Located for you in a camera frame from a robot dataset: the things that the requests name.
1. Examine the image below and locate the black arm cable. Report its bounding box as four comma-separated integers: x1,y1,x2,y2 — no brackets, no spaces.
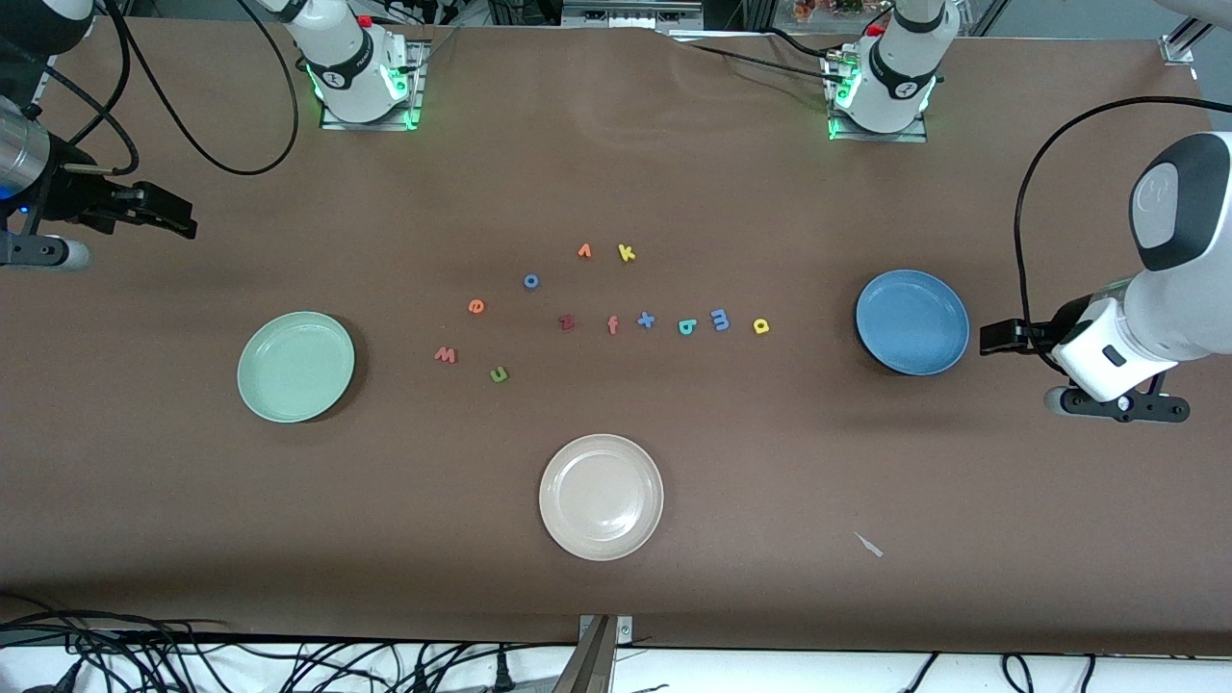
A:
29,53,141,176
1012,95,1232,330
102,0,300,177

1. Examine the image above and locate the aluminium frame strut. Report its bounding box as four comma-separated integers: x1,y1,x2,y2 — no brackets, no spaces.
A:
1160,0,1232,66

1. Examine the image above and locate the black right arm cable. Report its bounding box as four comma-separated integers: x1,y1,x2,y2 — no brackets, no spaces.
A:
29,53,141,176
102,0,300,177

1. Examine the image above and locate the green plate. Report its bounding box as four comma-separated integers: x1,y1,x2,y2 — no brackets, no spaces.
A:
237,310,356,424

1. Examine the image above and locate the black base cable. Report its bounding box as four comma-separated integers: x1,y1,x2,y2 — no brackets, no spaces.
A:
383,37,431,80

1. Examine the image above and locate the grey metal box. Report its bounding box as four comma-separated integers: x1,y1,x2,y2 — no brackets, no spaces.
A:
561,0,704,30

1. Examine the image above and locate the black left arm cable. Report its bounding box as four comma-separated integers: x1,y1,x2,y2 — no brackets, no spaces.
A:
1012,95,1232,330

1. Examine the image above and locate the black table cable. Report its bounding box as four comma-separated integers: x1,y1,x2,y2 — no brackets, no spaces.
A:
669,38,843,86

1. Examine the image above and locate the beige plate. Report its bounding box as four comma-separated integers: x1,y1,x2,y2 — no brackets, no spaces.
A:
538,433,665,562

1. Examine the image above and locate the blue plate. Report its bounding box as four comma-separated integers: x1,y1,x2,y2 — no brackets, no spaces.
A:
855,269,971,377

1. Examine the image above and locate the aluminium profile post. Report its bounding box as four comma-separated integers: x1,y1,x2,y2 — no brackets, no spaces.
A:
551,614,634,693

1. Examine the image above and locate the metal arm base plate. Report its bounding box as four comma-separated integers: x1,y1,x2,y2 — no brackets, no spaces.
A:
320,38,424,131
826,53,930,143

